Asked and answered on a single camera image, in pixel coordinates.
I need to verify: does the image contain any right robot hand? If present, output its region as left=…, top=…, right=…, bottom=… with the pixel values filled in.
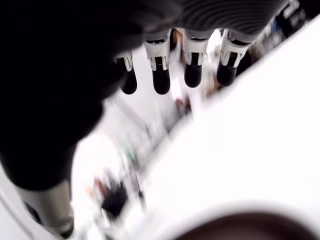
left=0, top=0, right=291, bottom=238

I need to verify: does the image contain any dark brown round plate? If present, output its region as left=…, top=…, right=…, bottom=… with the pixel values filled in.
left=172, top=211, right=320, bottom=240

